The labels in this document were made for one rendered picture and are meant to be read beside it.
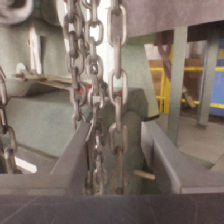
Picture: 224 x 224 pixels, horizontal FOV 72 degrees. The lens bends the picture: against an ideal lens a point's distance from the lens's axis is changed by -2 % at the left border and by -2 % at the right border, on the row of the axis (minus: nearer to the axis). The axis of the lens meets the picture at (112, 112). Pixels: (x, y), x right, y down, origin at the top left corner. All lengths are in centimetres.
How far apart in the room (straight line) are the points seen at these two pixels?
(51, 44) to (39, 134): 102
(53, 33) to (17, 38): 25
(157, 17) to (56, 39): 81
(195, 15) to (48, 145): 55
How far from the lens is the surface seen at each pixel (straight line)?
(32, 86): 48
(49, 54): 127
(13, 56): 120
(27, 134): 34
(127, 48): 95
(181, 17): 63
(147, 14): 71
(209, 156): 67
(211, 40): 95
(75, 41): 19
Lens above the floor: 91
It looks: 15 degrees down
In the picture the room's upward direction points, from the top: 1 degrees counter-clockwise
